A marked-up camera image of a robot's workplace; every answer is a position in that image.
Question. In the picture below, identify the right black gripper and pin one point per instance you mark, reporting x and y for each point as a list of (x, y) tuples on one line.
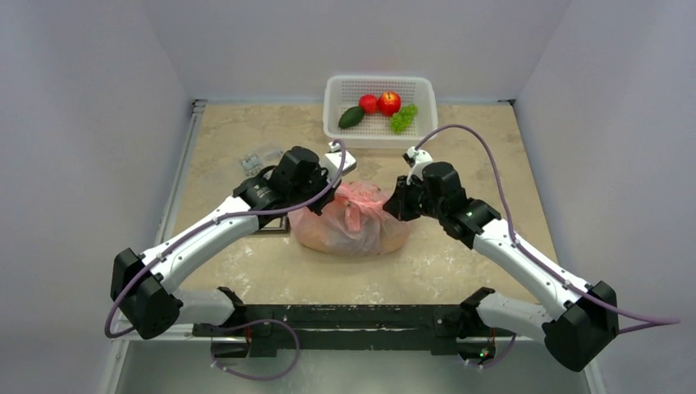
[(399, 202)]

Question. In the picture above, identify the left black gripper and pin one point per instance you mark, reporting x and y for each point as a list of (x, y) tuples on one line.
[(326, 199)]

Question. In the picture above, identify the pink printed plastic bag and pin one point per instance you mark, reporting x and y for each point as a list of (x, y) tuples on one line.
[(353, 224)]

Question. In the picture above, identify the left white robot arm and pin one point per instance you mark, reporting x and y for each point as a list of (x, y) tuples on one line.
[(145, 286)]

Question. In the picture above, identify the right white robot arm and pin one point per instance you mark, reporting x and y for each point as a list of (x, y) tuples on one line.
[(573, 318)]

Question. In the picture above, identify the dark green fake avocado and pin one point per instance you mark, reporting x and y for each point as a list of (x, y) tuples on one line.
[(351, 117)]

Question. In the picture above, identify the green fake grapes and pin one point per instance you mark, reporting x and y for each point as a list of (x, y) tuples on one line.
[(401, 120)]

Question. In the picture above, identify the small red fake fruit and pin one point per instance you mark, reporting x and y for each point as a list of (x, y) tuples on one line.
[(369, 104)]

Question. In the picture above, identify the red fake apple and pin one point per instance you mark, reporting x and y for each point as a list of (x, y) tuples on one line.
[(389, 103)]

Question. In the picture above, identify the black L-shaped metal tool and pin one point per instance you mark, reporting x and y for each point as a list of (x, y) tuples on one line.
[(276, 226)]

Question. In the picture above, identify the white perforated plastic basket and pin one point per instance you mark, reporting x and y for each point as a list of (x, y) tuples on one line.
[(379, 112)]

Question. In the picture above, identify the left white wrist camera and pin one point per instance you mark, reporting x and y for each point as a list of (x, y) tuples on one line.
[(338, 161)]

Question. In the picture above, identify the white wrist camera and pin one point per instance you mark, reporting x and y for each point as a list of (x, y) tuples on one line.
[(417, 159), (338, 161)]

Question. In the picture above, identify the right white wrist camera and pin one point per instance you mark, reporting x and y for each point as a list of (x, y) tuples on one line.
[(417, 159)]

